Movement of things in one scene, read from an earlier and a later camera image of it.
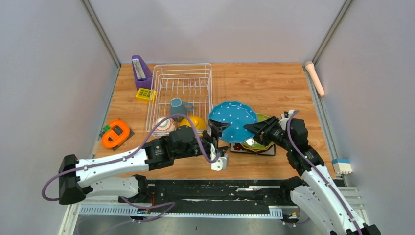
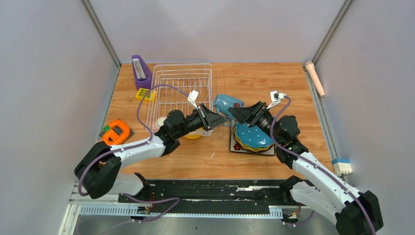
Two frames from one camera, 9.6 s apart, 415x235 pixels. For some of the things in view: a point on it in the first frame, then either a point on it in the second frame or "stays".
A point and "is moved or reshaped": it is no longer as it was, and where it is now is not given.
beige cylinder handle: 314,78 stays
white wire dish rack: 180,95 stays
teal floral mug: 177,106 → 222,103
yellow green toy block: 146,95 stays
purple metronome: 143,77 stays
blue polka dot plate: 238,115 is moved or reshaped
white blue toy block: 342,165 stays
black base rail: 216,193 stays
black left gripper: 217,128 → 209,119
